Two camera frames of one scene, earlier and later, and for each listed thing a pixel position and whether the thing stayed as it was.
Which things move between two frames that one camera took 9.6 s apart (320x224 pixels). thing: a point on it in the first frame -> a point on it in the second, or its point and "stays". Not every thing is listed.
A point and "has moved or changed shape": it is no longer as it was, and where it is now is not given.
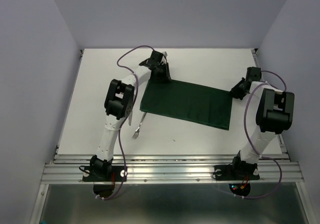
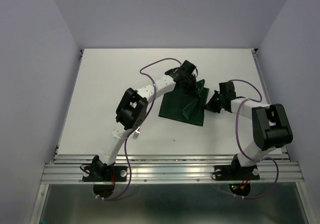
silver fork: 136,133 stays
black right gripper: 234,92 -> 210,105
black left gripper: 165,77 -> 194,88
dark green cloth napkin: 188,102 has moved or changed shape
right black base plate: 236,172 stays
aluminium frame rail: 282,169 stays
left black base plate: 104,173 stays
